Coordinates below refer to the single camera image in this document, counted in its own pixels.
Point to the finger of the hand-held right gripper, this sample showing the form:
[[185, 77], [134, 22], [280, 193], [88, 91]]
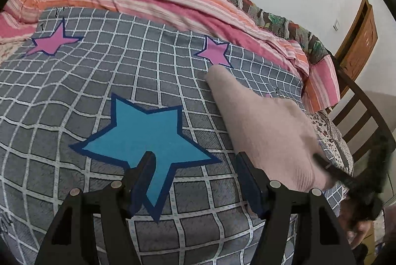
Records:
[[334, 170]]

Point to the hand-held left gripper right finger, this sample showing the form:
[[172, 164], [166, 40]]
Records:
[[252, 187]]

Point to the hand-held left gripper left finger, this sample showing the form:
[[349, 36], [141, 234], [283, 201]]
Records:
[[142, 187]]

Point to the pink knit sweater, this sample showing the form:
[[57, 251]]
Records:
[[266, 129]]

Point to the person's right hand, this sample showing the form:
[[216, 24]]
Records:
[[357, 226]]

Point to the grey checked blanket with stars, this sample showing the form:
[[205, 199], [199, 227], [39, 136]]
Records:
[[92, 92]]

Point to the brown wooden door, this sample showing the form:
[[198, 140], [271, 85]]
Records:
[[360, 39]]

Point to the dark floral patterned quilt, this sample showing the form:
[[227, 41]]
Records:
[[272, 21]]

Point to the white wall switch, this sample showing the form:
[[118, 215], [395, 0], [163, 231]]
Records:
[[336, 25]]

